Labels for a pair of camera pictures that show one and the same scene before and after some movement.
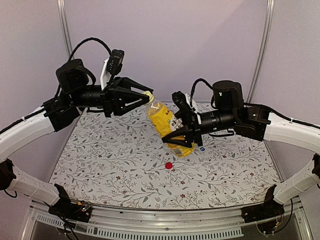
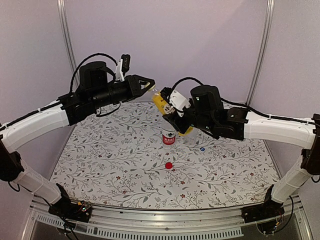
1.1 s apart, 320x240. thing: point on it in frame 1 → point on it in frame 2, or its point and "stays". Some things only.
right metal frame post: [262, 53] stays
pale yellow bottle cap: [151, 97] → [152, 88]
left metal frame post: [61, 6] stays
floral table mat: [119, 162] stays
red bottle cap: [168, 165] stays
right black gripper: [191, 130] → [175, 120]
